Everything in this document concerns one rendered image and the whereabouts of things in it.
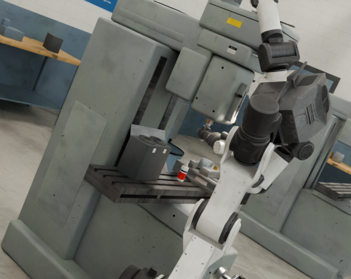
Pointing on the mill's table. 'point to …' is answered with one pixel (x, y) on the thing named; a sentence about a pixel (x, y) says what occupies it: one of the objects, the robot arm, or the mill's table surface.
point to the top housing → (237, 24)
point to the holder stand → (144, 158)
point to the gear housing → (230, 50)
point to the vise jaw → (210, 172)
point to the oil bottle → (182, 172)
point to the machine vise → (208, 184)
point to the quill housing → (220, 88)
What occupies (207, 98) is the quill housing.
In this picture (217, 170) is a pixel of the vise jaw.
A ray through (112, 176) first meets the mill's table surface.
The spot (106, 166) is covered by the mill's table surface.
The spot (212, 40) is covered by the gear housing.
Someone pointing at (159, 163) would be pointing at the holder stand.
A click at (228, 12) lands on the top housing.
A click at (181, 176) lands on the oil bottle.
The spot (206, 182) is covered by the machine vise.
